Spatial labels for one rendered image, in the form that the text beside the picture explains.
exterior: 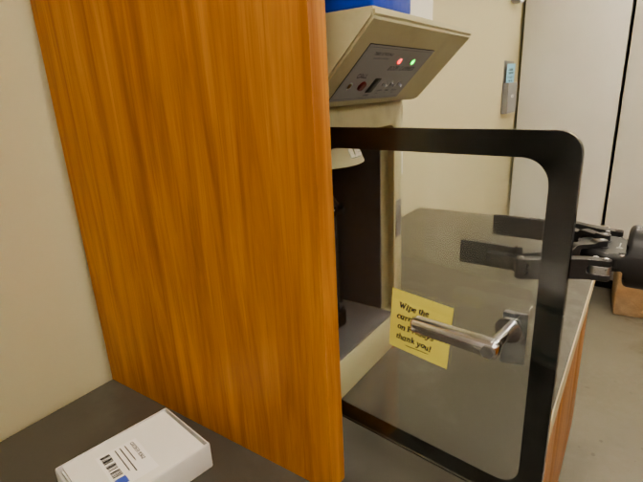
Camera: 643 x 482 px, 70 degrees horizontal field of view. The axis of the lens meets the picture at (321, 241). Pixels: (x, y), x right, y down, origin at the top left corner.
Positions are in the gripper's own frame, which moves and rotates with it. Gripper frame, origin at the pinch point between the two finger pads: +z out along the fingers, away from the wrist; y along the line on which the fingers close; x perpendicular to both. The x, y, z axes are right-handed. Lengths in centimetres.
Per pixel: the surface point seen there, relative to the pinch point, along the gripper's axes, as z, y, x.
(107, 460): 35, 42, 25
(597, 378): -6, -175, 122
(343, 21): 10.8, 18.4, -27.4
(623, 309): -10, -256, 118
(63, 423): 54, 39, 29
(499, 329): -8.2, 21.8, 2.1
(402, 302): 3.2, 19.5, 3.0
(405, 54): 10.6, 4.7, -24.6
